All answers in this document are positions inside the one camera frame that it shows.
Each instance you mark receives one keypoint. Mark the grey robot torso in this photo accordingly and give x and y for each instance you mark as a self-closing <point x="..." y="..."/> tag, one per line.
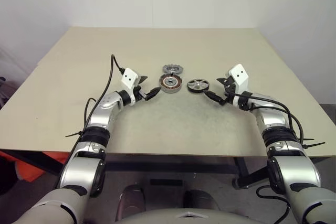
<point x="189" y="218"/>

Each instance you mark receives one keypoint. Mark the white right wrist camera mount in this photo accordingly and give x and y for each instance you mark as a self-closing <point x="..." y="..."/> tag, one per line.
<point x="239" y="79"/>

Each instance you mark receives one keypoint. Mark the grey toothed gear disc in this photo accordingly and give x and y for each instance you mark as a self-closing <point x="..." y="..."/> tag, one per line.
<point x="172" y="68"/>

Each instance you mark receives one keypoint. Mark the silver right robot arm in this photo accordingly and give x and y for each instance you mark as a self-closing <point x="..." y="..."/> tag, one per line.
<point x="273" y="119"/>

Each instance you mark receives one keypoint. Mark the orange object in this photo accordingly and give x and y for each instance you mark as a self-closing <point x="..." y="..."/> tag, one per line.
<point x="29" y="171"/>

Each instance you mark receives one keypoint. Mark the grey caster wheel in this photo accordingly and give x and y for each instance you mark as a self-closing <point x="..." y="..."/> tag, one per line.
<point x="237" y="183"/>

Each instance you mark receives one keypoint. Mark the black silver spoked rotor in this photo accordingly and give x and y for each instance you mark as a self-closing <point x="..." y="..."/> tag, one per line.
<point x="198" y="84"/>

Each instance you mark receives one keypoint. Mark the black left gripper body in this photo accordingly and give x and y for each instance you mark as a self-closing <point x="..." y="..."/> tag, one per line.
<point x="139" y="93"/>

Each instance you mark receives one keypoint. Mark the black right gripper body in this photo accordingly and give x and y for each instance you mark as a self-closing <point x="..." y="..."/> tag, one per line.
<point x="229" y="87"/>

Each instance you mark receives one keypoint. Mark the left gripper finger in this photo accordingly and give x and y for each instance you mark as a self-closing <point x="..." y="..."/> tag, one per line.
<point x="142" y="79"/>
<point x="152" y="93"/>

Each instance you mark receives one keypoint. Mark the black table frame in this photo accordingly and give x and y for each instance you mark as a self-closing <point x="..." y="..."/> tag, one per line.
<point x="170" y="168"/>

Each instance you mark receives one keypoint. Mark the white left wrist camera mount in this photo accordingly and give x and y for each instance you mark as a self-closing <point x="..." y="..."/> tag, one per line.
<point x="129" y="77"/>

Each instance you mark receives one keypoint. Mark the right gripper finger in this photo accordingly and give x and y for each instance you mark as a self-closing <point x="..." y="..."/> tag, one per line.
<point x="223" y="81"/>
<point x="214" y="98"/>

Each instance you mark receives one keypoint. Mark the dark furniture piece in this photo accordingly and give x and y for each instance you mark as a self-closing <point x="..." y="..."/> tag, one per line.
<point x="2" y="82"/>

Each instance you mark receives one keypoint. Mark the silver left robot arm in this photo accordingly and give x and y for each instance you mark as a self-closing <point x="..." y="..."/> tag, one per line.
<point x="97" y="119"/>

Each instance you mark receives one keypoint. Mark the motor stator copper windings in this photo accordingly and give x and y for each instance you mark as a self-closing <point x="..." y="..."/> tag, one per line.
<point x="165" y="82"/>

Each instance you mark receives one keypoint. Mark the dark rounded shape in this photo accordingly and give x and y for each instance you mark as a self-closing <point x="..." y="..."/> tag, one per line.
<point x="131" y="200"/>

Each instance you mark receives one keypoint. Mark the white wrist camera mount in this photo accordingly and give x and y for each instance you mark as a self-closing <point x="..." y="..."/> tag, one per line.
<point x="129" y="77"/>
<point x="239" y="79"/>

